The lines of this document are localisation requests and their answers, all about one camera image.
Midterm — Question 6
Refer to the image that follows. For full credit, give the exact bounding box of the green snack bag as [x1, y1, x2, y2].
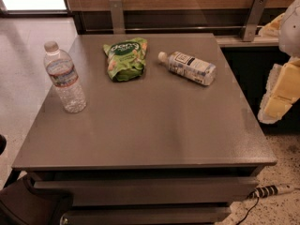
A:
[103, 37, 148, 82]

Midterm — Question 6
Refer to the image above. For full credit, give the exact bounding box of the left metal wall bracket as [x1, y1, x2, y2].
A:
[109, 0, 126, 34]

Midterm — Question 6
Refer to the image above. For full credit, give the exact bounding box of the white power strip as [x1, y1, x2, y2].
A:
[247, 184, 294, 199]

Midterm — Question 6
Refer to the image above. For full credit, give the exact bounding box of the clear upright water bottle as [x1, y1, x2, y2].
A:
[44, 41, 87, 113]

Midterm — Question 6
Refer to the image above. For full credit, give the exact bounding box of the grey drawer cabinet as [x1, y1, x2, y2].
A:
[13, 34, 277, 225]

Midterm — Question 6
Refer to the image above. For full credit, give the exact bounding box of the black cable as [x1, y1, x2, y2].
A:
[236, 196, 261, 225]

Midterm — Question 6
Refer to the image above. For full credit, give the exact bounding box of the white labelled water bottle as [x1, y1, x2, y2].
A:
[157, 52, 217, 86]

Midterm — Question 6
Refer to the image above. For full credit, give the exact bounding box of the dark robot base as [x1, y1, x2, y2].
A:
[0, 174, 73, 225]

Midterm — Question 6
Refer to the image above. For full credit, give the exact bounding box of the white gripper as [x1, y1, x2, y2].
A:
[258, 0, 300, 124]

